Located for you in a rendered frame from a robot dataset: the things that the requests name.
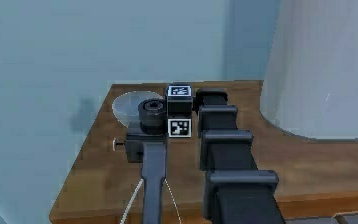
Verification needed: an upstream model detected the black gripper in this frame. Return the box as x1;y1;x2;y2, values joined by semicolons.
112;98;182;224

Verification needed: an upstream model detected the clear glass bowl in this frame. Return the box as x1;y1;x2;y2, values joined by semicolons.
111;90;166;130

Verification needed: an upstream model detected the brown wooden table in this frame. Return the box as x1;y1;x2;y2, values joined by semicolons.
48;79;358;224

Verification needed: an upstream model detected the large white rounded object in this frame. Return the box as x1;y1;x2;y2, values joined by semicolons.
258;0;358;143

